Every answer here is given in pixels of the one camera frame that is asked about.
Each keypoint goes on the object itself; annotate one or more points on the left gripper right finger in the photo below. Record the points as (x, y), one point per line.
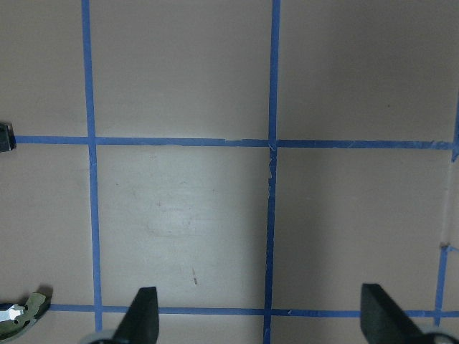
(383, 321)

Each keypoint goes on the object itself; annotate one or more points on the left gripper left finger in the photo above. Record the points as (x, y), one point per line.
(141, 322)

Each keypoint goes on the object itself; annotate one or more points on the olive curved brake shoe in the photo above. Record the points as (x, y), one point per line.
(19, 317)

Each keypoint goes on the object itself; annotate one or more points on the small black flat plate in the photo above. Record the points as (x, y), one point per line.
(7, 138)

